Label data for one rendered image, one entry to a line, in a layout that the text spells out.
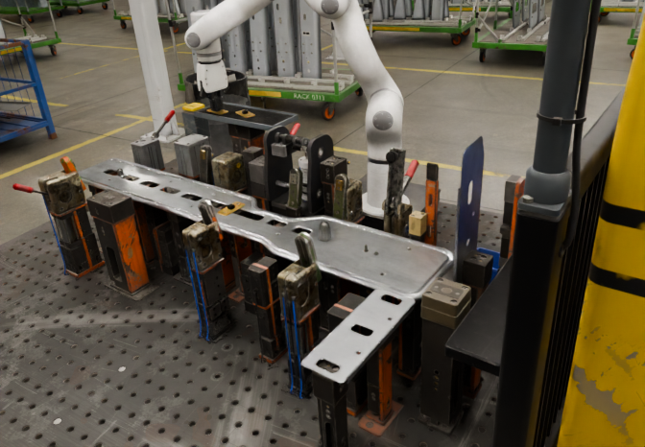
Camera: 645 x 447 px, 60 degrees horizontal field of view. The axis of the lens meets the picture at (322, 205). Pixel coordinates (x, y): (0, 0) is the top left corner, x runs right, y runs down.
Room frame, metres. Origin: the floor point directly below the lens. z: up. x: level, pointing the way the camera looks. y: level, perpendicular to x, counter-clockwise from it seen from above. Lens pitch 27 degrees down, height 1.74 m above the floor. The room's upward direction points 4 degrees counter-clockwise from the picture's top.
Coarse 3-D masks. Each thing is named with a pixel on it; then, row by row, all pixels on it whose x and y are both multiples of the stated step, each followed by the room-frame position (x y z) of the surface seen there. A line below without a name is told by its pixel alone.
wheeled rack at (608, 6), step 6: (606, 0) 9.71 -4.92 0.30; (612, 0) 9.65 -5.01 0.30; (618, 0) 9.47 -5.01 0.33; (636, 0) 9.45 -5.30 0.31; (606, 6) 9.26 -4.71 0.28; (612, 6) 9.21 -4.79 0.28; (618, 6) 9.18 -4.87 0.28; (624, 6) 9.13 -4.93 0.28; (630, 6) 9.09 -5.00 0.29; (642, 6) 8.99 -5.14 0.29; (600, 12) 10.00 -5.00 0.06; (606, 12) 9.96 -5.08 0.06; (600, 18) 9.30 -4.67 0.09
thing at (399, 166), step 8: (392, 152) 1.30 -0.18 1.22; (400, 152) 1.31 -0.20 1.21; (392, 160) 1.29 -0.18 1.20; (400, 160) 1.31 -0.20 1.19; (392, 168) 1.33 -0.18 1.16; (400, 168) 1.31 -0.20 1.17; (392, 176) 1.33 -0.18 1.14; (400, 176) 1.31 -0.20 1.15; (392, 184) 1.32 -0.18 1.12; (400, 184) 1.31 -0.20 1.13; (392, 192) 1.32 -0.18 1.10; (400, 192) 1.31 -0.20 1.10; (392, 200) 1.33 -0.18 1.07; (400, 200) 1.31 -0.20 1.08
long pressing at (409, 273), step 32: (128, 192) 1.66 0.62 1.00; (160, 192) 1.64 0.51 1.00; (192, 192) 1.62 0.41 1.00; (224, 192) 1.61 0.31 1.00; (224, 224) 1.39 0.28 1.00; (256, 224) 1.37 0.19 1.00; (288, 224) 1.36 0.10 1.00; (352, 224) 1.33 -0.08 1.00; (288, 256) 1.20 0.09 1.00; (320, 256) 1.19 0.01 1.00; (352, 256) 1.18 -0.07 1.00; (384, 256) 1.17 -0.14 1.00; (416, 256) 1.16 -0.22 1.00; (448, 256) 1.15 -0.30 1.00; (384, 288) 1.04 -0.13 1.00; (416, 288) 1.03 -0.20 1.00
